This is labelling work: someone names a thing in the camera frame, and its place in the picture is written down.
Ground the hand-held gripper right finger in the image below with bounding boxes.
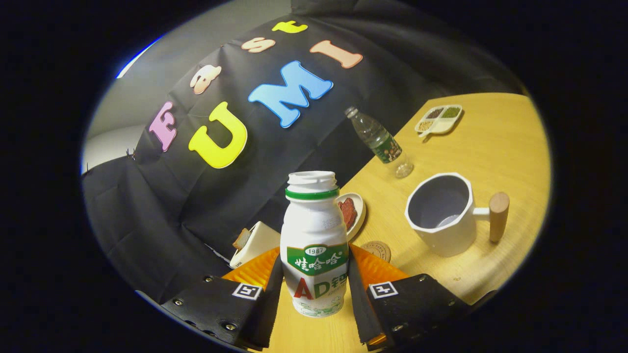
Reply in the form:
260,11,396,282
346,244,471,350

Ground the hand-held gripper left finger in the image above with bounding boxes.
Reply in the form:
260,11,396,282
161,247,285,350

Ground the round cork coaster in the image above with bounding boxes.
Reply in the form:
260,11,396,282
360,240,392,264

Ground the white juice bottle green label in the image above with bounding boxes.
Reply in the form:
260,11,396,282
280,171,350,318

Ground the white cup wooden handle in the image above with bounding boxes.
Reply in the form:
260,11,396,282
405,172,510,258

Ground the clear plastic water bottle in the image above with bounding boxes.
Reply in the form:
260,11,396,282
344,106,414,179

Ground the white toaster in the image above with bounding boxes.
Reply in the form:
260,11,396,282
230,221,281,269

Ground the white round plate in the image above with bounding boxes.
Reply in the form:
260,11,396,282
336,193,366,242

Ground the black backdrop cloth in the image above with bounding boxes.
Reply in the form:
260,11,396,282
81,0,523,304

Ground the white divided grain dish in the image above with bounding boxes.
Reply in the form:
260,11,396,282
415,104,463,138

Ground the wooden table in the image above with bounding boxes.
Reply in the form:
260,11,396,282
265,92,551,353

